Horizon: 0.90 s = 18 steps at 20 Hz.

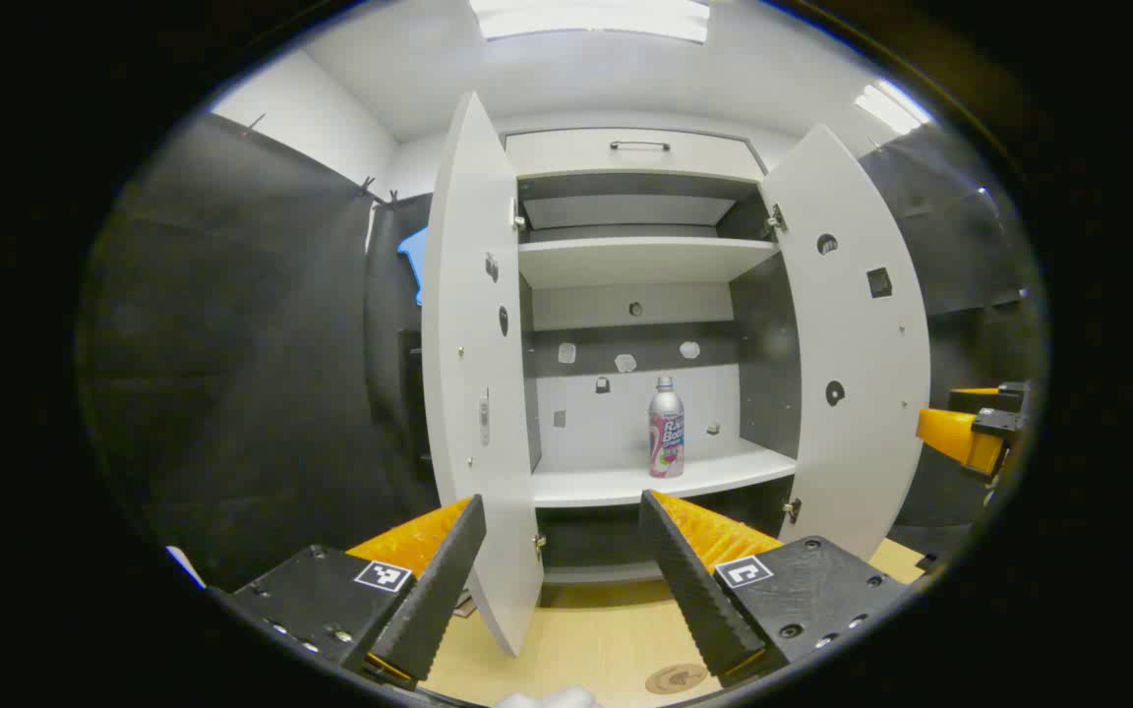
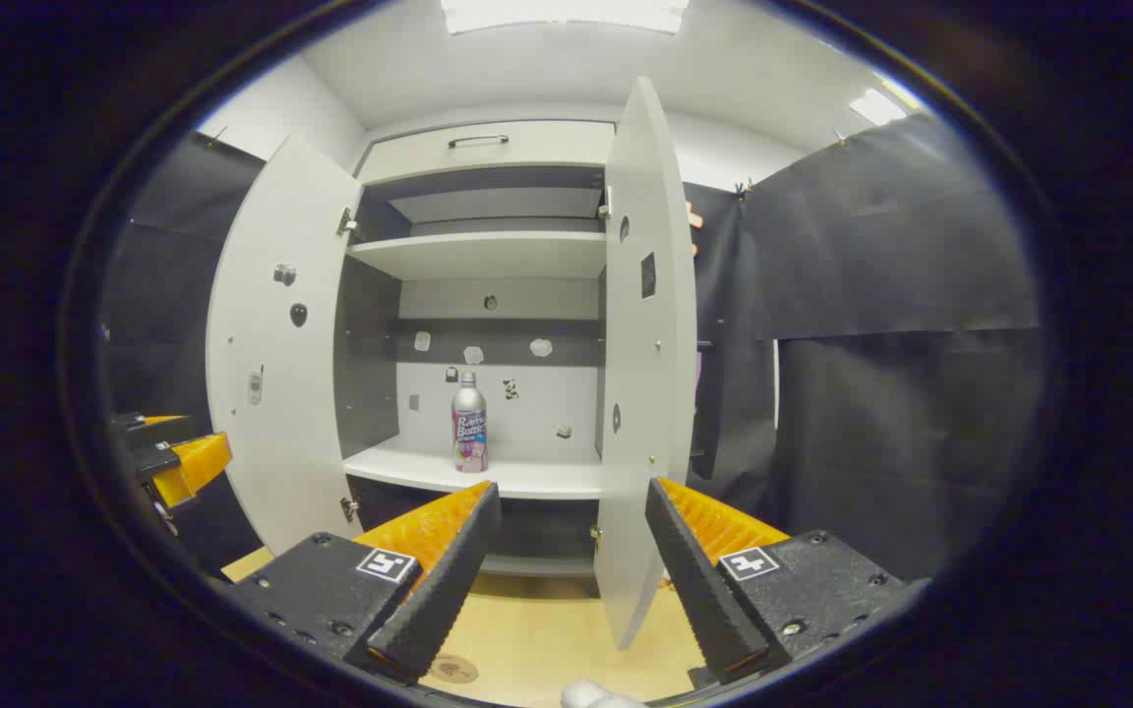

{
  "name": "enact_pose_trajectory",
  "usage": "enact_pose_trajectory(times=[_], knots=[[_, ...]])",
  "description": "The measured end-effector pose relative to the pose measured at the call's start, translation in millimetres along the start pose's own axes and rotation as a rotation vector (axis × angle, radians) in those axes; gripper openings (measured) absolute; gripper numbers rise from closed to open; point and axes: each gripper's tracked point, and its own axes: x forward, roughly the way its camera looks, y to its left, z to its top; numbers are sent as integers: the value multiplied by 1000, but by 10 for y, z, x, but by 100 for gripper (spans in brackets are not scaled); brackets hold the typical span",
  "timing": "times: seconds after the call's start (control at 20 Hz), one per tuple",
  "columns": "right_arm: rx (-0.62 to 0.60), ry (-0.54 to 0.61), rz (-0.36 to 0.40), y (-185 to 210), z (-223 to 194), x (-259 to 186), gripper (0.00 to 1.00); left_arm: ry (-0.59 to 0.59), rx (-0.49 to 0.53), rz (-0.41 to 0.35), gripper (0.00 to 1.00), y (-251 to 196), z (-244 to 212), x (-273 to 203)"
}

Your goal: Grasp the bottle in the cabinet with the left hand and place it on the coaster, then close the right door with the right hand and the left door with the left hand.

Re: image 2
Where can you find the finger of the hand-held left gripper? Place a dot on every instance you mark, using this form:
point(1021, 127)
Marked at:
point(149, 435)
point(193, 464)

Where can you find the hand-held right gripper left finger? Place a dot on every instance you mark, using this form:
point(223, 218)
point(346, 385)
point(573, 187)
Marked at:
point(434, 590)

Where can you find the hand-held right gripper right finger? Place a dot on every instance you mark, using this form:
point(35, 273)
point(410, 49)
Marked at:
point(699, 590)

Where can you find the white cabinet door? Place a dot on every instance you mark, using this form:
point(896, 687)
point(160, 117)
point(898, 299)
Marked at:
point(645, 344)
point(271, 442)

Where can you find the round brown coaster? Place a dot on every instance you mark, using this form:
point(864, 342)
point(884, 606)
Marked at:
point(453, 670)

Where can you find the silver bottle with pink label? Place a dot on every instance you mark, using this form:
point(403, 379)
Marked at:
point(469, 433)

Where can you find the white cabinet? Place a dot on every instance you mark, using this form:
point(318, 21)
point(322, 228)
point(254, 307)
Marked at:
point(488, 254)

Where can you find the white cabinet drawer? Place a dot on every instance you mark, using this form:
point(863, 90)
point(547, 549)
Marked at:
point(547, 147)

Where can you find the black backdrop cloth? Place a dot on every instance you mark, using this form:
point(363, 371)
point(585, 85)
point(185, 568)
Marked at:
point(871, 246)

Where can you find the small ceiling light panel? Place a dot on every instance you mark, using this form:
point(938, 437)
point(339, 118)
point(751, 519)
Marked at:
point(877, 106)

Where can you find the large ceiling light panel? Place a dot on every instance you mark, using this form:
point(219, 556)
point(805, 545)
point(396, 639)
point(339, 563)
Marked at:
point(566, 14)

